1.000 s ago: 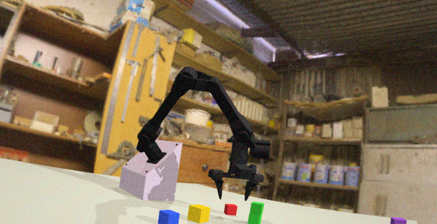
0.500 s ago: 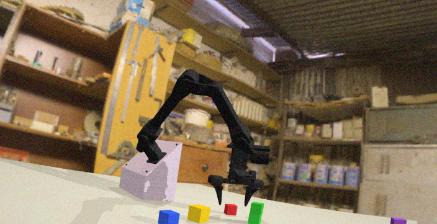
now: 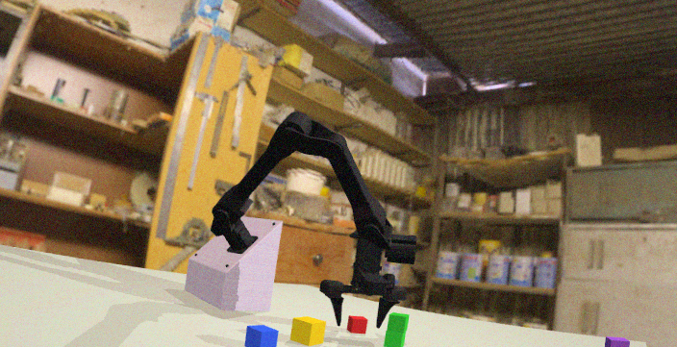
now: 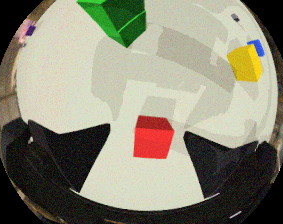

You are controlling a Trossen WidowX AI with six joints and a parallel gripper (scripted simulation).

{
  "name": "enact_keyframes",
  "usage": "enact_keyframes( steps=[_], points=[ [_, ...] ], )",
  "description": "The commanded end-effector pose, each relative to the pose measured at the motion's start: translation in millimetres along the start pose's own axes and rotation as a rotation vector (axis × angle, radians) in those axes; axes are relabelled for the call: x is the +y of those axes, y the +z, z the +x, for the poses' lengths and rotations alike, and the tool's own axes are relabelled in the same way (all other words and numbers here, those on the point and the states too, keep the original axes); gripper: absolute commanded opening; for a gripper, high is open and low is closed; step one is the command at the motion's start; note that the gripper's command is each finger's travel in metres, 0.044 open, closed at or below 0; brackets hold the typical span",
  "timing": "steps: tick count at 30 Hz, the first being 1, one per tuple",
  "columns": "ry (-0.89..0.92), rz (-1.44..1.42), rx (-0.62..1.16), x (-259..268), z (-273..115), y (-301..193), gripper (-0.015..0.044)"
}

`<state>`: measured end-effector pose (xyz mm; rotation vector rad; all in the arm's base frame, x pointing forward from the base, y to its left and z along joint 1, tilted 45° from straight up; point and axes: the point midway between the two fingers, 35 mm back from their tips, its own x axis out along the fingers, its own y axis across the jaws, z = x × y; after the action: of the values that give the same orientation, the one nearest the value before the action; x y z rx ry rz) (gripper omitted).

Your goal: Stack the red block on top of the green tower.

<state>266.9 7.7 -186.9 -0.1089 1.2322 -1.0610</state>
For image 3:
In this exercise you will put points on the green block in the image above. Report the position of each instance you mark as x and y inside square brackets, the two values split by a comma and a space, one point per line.
[394, 339]
[398, 322]

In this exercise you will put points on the yellow block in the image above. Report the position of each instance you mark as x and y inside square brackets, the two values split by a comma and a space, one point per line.
[308, 331]

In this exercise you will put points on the purple cube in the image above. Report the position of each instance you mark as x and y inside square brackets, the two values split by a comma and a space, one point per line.
[616, 342]

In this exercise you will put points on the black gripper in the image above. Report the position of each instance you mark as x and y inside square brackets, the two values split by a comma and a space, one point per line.
[334, 289]

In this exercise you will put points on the red block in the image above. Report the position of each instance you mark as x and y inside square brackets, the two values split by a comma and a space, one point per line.
[356, 324]

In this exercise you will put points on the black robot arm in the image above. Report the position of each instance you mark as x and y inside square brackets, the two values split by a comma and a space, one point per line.
[374, 232]

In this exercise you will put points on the blue block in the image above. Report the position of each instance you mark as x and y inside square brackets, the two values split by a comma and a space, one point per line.
[260, 336]

